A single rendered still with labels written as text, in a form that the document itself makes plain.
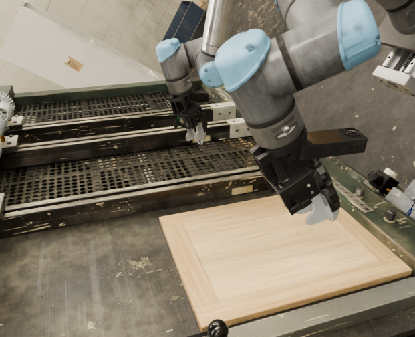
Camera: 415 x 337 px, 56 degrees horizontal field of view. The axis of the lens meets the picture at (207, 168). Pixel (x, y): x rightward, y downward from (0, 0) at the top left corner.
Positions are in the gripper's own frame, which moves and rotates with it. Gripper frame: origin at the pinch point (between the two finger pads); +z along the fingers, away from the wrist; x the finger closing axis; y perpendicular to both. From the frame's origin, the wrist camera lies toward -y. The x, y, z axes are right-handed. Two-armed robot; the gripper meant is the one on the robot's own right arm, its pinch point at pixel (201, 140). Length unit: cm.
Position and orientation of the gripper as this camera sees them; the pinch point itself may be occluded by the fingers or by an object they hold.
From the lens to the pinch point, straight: 136.6
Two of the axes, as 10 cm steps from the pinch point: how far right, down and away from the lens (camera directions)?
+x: 8.5, 0.7, -5.2
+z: 2.6, 8.1, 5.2
